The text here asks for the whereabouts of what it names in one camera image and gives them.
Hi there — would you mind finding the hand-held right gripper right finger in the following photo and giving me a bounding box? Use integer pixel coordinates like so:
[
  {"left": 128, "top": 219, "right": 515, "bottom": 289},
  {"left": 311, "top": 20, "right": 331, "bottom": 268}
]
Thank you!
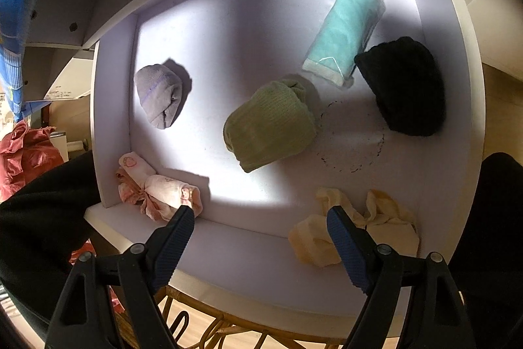
[{"left": 326, "top": 205, "right": 479, "bottom": 349}]

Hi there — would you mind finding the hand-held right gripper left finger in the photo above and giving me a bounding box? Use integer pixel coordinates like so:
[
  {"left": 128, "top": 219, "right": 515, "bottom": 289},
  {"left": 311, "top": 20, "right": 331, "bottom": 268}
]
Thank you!
[{"left": 44, "top": 205, "right": 196, "bottom": 349}]

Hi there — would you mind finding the cream garment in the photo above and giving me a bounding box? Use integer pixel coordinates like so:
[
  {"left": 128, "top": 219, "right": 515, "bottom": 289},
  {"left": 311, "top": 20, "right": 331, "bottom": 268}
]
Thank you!
[{"left": 288, "top": 187, "right": 419, "bottom": 268}]

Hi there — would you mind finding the green sock bundle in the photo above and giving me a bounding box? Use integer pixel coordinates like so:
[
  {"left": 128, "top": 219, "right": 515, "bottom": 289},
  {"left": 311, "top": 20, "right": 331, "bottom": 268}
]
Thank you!
[{"left": 223, "top": 76, "right": 318, "bottom": 173}]

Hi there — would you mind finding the grey sock bundle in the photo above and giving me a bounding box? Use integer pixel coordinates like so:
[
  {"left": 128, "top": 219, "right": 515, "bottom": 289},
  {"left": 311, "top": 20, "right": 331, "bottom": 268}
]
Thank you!
[{"left": 134, "top": 63, "right": 182, "bottom": 129}]

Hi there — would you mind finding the black sock bundle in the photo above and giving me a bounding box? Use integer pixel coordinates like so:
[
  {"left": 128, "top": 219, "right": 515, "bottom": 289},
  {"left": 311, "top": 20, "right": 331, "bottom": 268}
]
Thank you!
[{"left": 353, "top": 37, "right": 447, "bottom": 137}]

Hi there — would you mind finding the white drawer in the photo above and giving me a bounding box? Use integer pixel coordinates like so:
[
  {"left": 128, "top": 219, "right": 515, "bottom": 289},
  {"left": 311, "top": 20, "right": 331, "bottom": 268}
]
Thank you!
[{"left": 84, "top": 0, "right": 487, "bottom": 337}]

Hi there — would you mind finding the pink printed sock bundle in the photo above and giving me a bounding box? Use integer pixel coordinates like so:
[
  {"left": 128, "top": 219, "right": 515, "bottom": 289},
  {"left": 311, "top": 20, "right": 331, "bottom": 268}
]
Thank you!
[{"left": 114, "top": 152, "right": 204, "bottom": 221}]

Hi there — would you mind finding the person's right leg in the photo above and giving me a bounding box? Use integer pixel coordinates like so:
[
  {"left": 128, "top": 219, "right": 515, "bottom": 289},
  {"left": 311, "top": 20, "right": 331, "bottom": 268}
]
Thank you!
[{"left": 449, "top": 152, "right": 523, "bottom": 349}]

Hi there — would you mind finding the red cloth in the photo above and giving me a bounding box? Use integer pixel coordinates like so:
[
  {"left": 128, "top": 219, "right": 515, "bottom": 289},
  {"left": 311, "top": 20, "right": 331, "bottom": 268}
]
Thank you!
[{"left": 0, "top": 122, "right": 68, "bottom": 202}]

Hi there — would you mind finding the teal cloth in clear packet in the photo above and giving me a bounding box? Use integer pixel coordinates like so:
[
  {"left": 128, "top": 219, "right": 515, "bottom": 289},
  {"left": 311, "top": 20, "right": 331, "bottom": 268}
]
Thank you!
[{"left": 301, "top": 0, "right": 387, "bottom": 89}]

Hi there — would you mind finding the blue cloth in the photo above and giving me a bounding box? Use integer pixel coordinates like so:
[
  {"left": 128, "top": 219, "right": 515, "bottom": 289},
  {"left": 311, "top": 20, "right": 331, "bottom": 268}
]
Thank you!
[{"left": 0, "top": 0, "right": 70, "bottom": 114}]

